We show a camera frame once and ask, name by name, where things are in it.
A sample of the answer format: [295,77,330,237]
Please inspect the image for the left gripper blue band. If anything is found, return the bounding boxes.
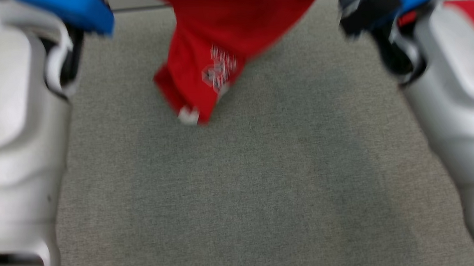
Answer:
[15,0,116,42]

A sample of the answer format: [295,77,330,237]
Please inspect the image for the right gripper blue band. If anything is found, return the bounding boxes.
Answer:
[337,0,474,39]

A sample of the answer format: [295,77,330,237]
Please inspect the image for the red shorts with white print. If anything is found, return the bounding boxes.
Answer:
[147,0,334,129]

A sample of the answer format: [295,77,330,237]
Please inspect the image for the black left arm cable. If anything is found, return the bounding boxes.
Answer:
[55,25,88,89]

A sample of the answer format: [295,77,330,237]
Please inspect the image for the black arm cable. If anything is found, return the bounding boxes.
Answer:
[55,25,88,89]
[372,21,429,89]

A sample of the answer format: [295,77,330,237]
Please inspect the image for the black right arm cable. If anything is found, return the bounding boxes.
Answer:
[372,21,429,89]

